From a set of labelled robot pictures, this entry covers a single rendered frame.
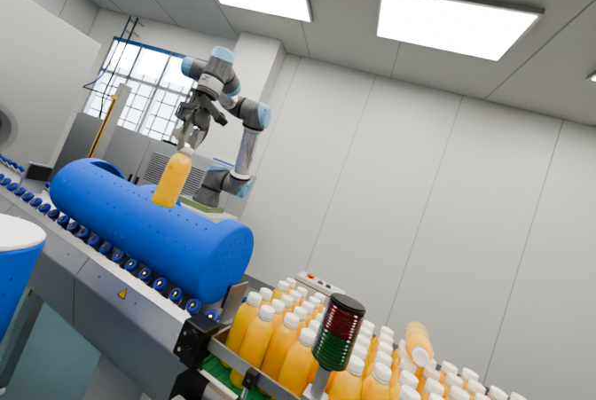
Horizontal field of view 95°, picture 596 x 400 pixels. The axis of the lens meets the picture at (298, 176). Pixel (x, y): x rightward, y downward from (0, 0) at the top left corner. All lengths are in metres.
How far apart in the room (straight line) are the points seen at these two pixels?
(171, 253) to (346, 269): 3.01
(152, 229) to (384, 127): 3.36
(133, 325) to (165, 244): 0.27
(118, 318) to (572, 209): 4.38
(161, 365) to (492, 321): 3.68
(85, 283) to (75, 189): 0.38
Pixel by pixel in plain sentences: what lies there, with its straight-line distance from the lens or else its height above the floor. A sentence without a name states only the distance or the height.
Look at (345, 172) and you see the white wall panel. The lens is 3.78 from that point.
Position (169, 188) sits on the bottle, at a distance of 0.89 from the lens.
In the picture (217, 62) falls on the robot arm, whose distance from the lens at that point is 0.97.
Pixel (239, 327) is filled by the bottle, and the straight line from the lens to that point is 0.86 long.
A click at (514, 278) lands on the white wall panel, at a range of 4.20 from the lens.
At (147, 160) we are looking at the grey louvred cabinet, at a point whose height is 1.20.
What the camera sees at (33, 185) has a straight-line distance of 2.00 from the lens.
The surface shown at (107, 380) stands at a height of 0.22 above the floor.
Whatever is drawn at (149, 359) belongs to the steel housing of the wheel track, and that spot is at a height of 0.76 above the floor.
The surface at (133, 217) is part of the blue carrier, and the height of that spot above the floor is 1.12.
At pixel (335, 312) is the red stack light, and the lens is 0.49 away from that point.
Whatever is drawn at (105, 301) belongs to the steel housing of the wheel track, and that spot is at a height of 0.83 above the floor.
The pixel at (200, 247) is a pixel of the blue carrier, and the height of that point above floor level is 1.14.
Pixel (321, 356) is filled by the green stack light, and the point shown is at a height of 1.17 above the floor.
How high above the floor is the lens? 1.39
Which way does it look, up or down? 4 degrees up
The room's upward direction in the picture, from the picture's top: 21 degrees clockwise
